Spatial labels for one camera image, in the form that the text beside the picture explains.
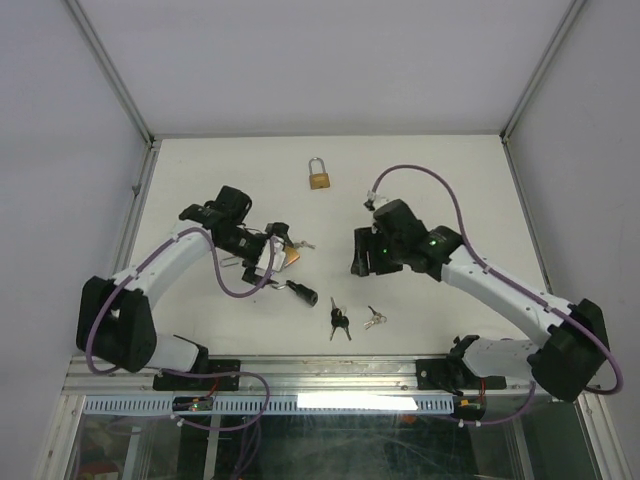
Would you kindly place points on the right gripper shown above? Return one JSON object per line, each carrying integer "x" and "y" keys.
{"x": 364, "y": 240}

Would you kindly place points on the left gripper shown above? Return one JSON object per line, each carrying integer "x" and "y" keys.
{"x": 281, "y": 231}

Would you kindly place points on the medium brass padlock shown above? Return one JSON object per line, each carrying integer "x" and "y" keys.
{"x": 291, "y": 256}

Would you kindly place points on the small brass padlock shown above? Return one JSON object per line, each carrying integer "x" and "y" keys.
{"x": 228, "y": 262}

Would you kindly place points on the silver key set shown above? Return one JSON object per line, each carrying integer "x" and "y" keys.
{"x": 303, "y": 244}
{"x": 377, "y": 318}

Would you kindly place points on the black headed key set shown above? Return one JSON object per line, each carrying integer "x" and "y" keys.
{"x": 339, "y": 320}

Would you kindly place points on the black padlock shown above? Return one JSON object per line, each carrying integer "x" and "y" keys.
{"x": 306, "y": 294}

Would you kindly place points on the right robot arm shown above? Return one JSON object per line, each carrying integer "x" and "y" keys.
{"x": 565, "y": 342}

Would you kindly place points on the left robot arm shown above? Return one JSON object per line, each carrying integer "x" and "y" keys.
{"x": 116, "y": 322}

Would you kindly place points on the tall brass padlock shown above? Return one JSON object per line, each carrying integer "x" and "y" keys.
{"x": 318, "y": 175}

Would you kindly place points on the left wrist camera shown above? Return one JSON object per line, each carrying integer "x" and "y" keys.
{"x": 273, "y": 255}

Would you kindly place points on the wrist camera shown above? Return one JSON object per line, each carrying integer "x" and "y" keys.
{"x": 273, "y": 255}
{"x": 374, "y": 197}

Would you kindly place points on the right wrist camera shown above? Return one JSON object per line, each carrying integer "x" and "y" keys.
{"x": 374, "y": 197}

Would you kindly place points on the aluminium mounting rail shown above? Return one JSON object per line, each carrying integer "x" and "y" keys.
{"x": 285, "y": 374}

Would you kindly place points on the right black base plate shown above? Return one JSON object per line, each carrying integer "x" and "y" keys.
{"x": 452, "y": 377}

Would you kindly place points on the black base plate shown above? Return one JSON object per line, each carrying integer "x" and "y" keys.
{"x": 221, "y": 373}
{"x": 452, "y": 377}

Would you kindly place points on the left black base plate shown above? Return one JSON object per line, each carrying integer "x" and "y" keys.
{"x": 221, "y": 373}

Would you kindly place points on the white slotted cable duct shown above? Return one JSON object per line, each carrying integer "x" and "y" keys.
{"x": 297, "y": 404}

